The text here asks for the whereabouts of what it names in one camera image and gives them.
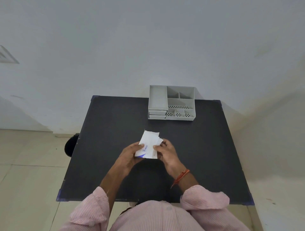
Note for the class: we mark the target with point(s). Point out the person's left forearm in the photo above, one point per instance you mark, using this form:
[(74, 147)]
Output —
[(113, 180)]

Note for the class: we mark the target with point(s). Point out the white paper packet blue print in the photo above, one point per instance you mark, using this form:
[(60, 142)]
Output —
[(149, 145)]

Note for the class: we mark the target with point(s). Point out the person's right thumb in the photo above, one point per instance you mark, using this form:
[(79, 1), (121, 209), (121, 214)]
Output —
[(157, 148)]

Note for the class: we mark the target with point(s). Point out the person's left hand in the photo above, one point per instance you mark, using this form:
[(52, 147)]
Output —
[(125, 157)]

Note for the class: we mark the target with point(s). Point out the person's right forearm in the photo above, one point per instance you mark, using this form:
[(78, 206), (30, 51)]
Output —
[(188, 183)]

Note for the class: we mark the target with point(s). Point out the person's left thumb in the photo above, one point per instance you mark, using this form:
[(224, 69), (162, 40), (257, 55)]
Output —
[(140, 145)]

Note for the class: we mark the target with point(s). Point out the pink striped shirt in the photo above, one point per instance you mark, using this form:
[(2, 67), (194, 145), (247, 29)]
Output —
[(154, 216)]

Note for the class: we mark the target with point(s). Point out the grey plastic desk organizer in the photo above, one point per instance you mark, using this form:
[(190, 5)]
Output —
[(171, 102)]

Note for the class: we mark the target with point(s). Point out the person's right hand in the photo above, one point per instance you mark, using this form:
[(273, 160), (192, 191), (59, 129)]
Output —
[(170, 157)]

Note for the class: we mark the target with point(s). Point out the black round stool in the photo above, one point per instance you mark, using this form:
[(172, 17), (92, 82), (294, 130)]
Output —
[(71, 145)]

